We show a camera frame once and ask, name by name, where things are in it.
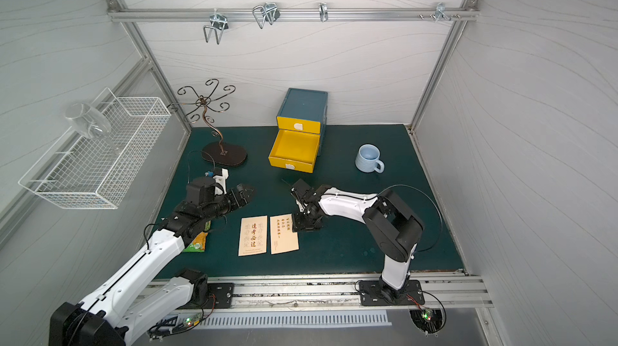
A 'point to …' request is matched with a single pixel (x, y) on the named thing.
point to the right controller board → (427, 320)
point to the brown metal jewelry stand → (220, 153)
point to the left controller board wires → (172, 324)
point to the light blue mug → (367, 158)
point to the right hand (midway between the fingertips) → (298, 227)
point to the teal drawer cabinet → (305, 110)
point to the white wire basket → (99, 171)
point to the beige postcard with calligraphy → (253, 236)
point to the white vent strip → (286, 318)
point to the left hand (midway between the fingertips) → (249, 193)
